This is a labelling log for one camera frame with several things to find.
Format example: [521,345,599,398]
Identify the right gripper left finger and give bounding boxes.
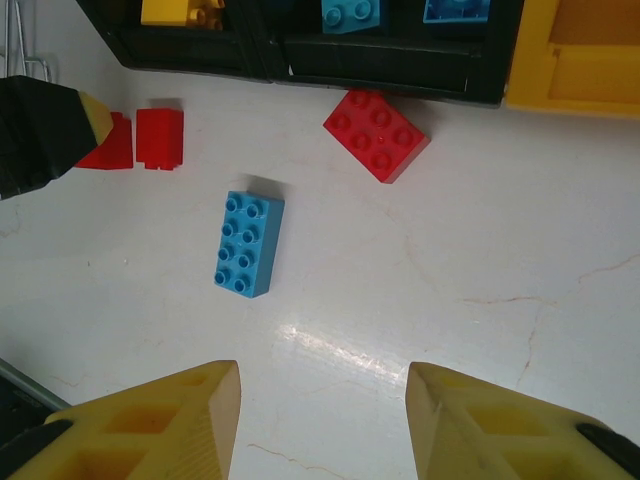
[0,359,243,480]

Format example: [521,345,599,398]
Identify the red sloped lego brick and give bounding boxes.
[74,110,135,171]

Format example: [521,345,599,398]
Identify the black plastic bin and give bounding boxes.
[74,0,274,84]
[249,0,524,106]

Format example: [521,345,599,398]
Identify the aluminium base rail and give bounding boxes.
[0,357,71,431]

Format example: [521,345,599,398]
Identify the yellow lego brick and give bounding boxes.
[140,0,225,31]

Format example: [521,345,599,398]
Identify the red six-stud lego brick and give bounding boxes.
[322,88,432,185]

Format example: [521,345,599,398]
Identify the metal tongs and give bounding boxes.
[0,0,54,84]

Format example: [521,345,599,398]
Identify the yellow plastic bin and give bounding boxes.
[504,0,640,121]

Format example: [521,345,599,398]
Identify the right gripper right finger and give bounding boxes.
[407,362,640,480]

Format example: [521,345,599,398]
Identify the blue eight-stud lego brick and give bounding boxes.
[213,189,286,300]

